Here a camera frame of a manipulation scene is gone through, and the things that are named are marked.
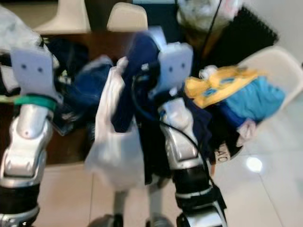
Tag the navy blue garment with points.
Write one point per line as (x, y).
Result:
(132, 90)

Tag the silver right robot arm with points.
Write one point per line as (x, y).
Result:
(184, 146)

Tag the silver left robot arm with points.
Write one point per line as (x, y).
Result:
(26, 146)

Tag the beige chair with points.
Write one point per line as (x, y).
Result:
(73, 16)
(127, 20)

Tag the blue jeans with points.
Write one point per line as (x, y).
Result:
(85, 94)

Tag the yellow garment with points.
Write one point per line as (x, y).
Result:
(218, 82)

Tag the pale fluffy bundle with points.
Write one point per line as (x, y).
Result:
(199, 14)

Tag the white plastic bag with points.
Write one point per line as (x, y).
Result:
(113, 156)

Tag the light blue garment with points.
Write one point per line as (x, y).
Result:
(251, 101)

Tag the black ribbed panel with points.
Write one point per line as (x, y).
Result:
(251, 33)

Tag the pink cloth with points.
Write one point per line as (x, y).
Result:
(246, 132)

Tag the white shell chair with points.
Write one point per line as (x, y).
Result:
(274, 61)

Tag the white crumpled cloth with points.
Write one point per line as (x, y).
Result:
(14, 33)

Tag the grey robot left leg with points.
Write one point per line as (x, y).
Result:
(106, 220)

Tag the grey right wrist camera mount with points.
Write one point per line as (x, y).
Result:
(175, 66)

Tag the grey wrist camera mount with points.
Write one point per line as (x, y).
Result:
(35, 71)
(175, 66)

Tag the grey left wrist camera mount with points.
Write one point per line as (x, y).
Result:
(35, 71)

